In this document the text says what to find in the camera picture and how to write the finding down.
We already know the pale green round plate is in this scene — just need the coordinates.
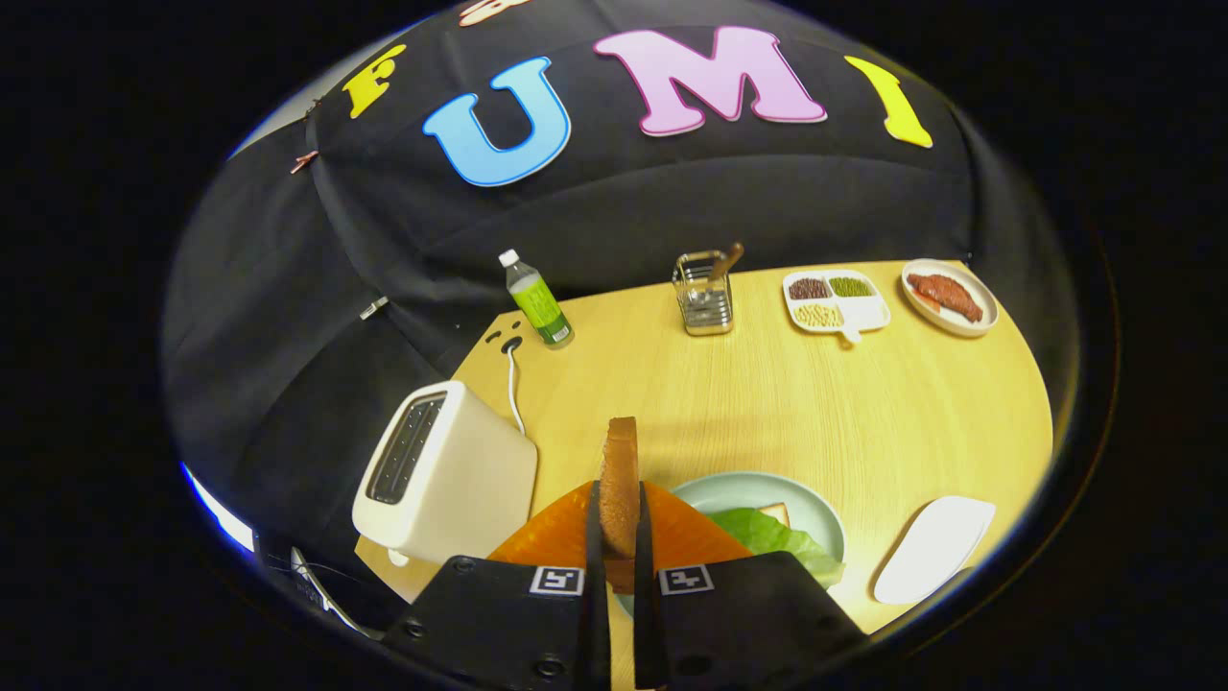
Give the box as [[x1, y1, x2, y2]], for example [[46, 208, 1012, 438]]
[[614, 472, 847, 620]]

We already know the white compartment dish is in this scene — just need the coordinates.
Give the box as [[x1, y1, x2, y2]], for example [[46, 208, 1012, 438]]
[[782, 269, 892, 345]]

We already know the square white plate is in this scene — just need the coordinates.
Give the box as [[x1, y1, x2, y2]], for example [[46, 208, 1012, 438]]
[[873, 495, 997, 606]]

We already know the brown meat piece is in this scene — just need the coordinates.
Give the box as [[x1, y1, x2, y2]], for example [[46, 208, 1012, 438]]
[[908, 274, 984, 323]]

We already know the white toaster cable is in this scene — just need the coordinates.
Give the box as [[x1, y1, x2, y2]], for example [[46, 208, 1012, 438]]
[[504, 341, 530, 439]]

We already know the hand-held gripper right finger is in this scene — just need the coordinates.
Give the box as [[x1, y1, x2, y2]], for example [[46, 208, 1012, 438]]
[[632, 482, 869, 691]]

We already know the round white plate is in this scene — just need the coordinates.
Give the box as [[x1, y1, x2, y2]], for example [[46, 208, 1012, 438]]
[[900, 258, 1000, 339]]

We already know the black backdrop cloth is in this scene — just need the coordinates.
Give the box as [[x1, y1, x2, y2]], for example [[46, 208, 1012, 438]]
[[163, 0, 1056, 577]]

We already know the metal wire utensil holder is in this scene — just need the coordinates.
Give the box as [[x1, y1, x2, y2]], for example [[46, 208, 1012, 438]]
[[672, 250, 736, 337]]

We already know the toasted bread slice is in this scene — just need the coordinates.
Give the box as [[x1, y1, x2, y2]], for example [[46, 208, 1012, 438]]
[[600, 417, 642, 591]]

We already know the green label drink bottle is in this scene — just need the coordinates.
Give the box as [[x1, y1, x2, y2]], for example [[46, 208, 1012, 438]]
[[498, 249, 576, 349]]

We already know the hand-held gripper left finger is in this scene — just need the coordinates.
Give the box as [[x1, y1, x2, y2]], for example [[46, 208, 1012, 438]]
[[382, 482, 612, 691]]

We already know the green lettuce leaf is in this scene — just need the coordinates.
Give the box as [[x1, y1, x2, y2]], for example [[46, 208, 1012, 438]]
[[710, 507, 845, 588]]

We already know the white toaster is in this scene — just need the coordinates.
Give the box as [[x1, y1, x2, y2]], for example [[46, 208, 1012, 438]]
[[351, 380, 538, 567]]

